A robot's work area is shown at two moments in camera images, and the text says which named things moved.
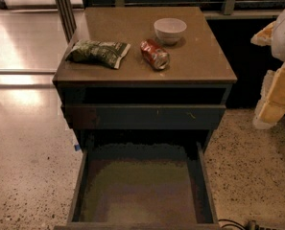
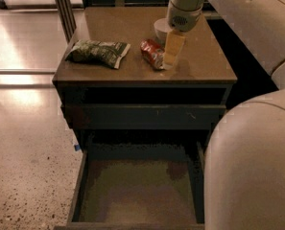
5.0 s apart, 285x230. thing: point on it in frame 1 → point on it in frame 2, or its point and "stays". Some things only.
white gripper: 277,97 → 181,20
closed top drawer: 146,117 stays
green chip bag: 94,52 stays
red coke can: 154,55 stays
